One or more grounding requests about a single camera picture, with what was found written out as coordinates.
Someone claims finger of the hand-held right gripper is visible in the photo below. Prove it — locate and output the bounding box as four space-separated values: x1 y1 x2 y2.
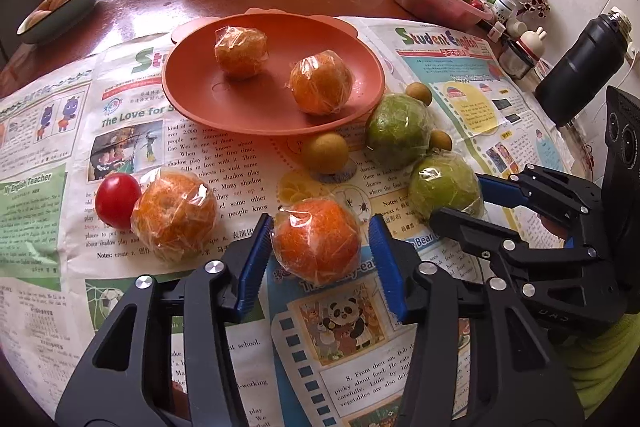
474 163 608 258
429 207 556 293

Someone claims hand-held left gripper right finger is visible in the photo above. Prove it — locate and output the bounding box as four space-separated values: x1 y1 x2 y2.
369 213 586 427

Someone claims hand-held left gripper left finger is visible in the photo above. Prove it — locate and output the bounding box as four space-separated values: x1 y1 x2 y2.
55 213 275 427

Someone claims plastic-wrapped green orange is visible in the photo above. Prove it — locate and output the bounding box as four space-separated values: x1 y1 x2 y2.
365 93 434 168
407 153 485 224

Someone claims red tomato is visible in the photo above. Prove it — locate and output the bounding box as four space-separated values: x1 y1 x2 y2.
95 173 143 230

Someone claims pink eared plastic plate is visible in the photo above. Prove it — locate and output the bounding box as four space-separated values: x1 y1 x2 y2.
161 7 387 136

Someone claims newspaper with yellow circle print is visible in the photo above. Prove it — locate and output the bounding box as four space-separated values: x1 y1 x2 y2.
345 16 581 258

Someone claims black thermos bottle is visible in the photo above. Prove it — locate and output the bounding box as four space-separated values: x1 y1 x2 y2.
534 7 635 128

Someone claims newspaper with soccer ball picture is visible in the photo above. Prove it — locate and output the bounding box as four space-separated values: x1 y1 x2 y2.
0 33 301 427

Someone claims newspaper with panda picture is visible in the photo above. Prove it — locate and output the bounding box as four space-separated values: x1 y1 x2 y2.
265 127 501 427

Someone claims white rabbit figurine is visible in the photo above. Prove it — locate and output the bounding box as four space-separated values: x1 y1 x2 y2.
517 27 548 58

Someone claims white medicine bottle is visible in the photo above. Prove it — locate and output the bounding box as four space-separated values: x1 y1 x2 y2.
492 0 521 25

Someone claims teal oval ceramic bowl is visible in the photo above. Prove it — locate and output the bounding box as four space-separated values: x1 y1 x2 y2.
16 0 107 46

